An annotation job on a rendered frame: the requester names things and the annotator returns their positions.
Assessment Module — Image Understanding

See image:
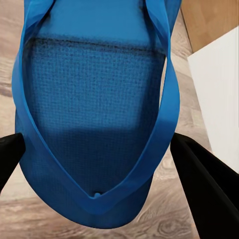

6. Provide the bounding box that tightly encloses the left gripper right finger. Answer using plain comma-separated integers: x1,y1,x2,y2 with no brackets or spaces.
170,133,239,239

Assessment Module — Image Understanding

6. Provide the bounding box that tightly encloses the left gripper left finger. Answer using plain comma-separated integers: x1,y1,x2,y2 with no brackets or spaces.
0,133,26,192

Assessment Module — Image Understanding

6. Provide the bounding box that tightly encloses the sandal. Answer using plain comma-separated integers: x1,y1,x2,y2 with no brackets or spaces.
11,0,182,229

